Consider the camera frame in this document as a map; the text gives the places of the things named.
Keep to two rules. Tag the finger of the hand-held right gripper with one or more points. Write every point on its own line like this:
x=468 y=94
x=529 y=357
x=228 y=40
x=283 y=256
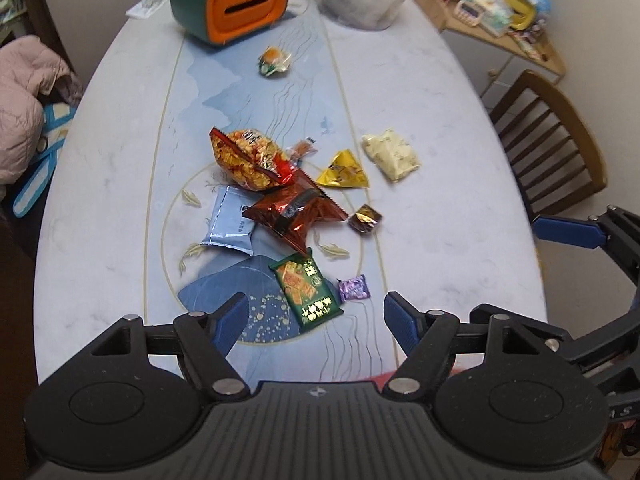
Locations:
x=567 y=232
x=550 y=342

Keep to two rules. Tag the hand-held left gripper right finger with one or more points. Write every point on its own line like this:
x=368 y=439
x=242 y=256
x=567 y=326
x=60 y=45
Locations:
x=400 y=321

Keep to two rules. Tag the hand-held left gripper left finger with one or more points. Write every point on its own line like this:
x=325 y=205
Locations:
x=234 y=322

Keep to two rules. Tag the yellow triangular snack packet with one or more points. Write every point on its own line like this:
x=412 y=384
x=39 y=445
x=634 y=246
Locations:
x=342 y=172

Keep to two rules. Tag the small clear orange snack packet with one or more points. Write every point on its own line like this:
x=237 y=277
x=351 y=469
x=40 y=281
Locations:
x=301 y=149

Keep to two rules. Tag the small purple candy packet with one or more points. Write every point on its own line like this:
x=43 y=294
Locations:
x=354 y=288

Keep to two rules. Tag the wooden chair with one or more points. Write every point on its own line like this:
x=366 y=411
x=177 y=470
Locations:
x=555 y=145

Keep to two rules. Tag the light blue snack packet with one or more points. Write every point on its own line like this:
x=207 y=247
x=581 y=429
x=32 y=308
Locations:
x=230 y=220

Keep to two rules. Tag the small brown candy packet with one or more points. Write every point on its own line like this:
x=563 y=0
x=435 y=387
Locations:
x=365 y=219

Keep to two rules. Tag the dark red foil snack bag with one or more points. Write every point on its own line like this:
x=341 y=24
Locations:
x=295 y=210

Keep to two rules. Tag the orange red snack bag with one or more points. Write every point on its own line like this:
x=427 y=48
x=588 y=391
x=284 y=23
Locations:
x=247 y=157

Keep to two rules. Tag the cream white snack packet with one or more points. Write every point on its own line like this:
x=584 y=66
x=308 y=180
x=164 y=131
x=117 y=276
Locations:
x=392 y=154

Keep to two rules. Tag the wooden side table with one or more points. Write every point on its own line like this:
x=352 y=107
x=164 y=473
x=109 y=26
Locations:
x=472 y=30

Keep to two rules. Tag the yellow round container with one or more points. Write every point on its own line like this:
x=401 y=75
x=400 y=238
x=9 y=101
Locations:
x=517 y=10

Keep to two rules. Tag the white pink timer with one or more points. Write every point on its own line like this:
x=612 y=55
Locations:
x=468 y=11

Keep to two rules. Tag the blue and white bag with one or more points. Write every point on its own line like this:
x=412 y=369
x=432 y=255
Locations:
x=42 y=160

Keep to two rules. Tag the small orange green snack packet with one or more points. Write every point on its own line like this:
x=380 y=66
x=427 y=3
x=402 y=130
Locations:
x=274 y=61

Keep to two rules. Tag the pink padded jacket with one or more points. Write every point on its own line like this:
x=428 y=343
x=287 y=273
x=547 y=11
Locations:
x=22 y=105

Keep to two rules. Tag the green orange tissue box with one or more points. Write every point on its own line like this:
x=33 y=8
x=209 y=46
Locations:
x=235 y=2

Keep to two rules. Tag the dark wooden shelf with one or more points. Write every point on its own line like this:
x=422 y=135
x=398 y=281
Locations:
x=40 y=5

